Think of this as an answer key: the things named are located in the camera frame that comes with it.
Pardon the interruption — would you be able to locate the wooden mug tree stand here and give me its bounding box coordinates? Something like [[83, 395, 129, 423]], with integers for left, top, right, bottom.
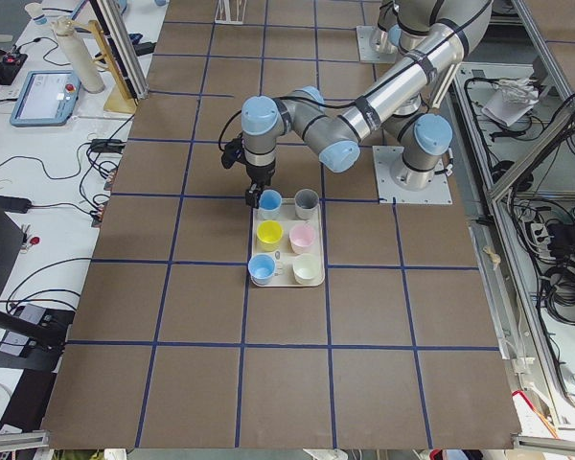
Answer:
[[87, 20, 136, 115]]

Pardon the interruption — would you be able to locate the light blue cup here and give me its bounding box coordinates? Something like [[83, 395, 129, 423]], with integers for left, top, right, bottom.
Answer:
[[247, 254, 276, 286], [258, 189, 283, 220]]

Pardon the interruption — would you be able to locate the yellow plastic cup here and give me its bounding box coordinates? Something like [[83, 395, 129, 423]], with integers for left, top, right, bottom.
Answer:
[[256, 220, 284, 252]]

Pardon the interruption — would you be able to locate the grey plastic cup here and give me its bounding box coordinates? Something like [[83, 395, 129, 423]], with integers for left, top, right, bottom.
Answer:
[[294, 189, 319, 220]]

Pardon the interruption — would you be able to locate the aluminium frame post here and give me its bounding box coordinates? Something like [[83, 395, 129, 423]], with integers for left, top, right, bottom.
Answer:
[[90, 0, 149, 101]]

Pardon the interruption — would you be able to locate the cream white plastic cup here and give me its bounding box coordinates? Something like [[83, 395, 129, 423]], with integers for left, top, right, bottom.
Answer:
[[292, 254, 320, 285]]

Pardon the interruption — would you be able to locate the white cylindrical bottle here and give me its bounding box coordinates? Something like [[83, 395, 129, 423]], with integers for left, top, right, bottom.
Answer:
[[52, 16, 104, 94]]

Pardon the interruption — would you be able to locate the black power adapter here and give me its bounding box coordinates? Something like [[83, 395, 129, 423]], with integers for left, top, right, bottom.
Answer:
[[0, 195, 33, 214]]

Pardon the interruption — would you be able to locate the white wire cup rack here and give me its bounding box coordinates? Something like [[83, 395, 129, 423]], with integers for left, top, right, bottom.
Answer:
[[215, 0, 247, 25]]

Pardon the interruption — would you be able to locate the blue teach pendant tablet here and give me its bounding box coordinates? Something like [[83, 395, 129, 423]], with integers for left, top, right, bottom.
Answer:
[[10, 71, 81, 127]]

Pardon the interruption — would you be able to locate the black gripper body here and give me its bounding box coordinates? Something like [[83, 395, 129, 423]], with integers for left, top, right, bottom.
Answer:
[[245, 160, 276, 193]]

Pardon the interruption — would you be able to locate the white plastic tray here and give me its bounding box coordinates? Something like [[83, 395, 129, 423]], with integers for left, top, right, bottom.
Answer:
[[249, 198, 325, 288]]

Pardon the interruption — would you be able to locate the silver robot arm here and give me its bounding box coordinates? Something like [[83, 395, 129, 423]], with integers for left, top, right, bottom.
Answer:
[[369, 0, 399, 55], [238, 1, 492, 208]]

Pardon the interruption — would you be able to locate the pink plastic cup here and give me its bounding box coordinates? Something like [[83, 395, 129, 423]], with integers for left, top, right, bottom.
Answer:
[[288, 223, 316, 254]]

